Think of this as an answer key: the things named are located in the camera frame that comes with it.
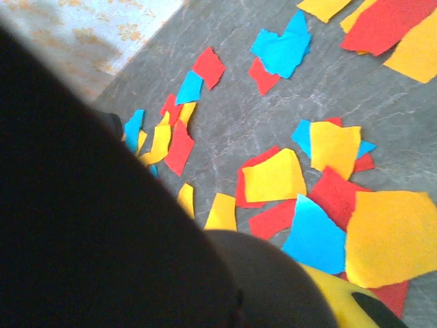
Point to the blue paper scrap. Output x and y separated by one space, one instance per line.
314 235
280 48
189 89
365 147
134 128
302 136

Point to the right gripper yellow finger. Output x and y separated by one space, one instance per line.
341 300

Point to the yellow paper scrap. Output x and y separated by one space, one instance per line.
187 112
141 141
334 148
162 140
273 176
389 235
187 200
324 8
152 159
416 54
353 17
221 213

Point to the blue plastic object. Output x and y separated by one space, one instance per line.
154 171

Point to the red paper scrap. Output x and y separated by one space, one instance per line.
271 220
382 27
209 68
240 194
392 297
363 163
179 150
170 109
263 80
335 121
333 198

